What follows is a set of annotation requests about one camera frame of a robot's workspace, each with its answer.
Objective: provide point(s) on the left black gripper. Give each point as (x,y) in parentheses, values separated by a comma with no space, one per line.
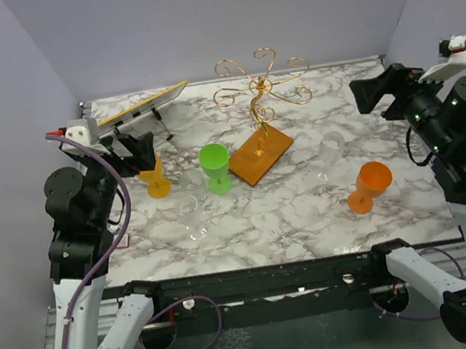
(142,147)

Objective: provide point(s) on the small red white card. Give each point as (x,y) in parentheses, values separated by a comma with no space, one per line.
(124,242)

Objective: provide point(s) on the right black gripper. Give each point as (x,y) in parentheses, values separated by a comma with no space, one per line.
(393,78)

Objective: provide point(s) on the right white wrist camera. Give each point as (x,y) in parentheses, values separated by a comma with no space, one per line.
(453,55)

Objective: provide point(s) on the gold wire wine glass rack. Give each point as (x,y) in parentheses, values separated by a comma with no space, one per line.
(261,151)

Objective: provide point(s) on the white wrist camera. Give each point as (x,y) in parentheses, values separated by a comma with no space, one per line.
(453,55)
(86,132)

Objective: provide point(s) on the orange plastic wine glass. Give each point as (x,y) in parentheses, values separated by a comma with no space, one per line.
(373,179)

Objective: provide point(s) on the green plastic wine glass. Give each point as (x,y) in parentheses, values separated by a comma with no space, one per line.
(214,160)

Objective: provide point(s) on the yellow framed whiteboard stand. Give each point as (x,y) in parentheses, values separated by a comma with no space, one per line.
(140,117)

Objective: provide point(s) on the black metal base rail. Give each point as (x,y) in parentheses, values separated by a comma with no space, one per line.
(261,295)

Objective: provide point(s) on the yellow-orange plastic wine glass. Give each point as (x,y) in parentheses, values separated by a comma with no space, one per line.
(158,186)

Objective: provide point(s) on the clear wine glass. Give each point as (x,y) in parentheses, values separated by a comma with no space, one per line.
(190,214)
(330,150)
(192,182)

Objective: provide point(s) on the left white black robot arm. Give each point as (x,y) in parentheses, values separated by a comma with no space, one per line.
(79,204)

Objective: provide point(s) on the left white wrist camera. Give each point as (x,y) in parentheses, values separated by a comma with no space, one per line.
(86,132)

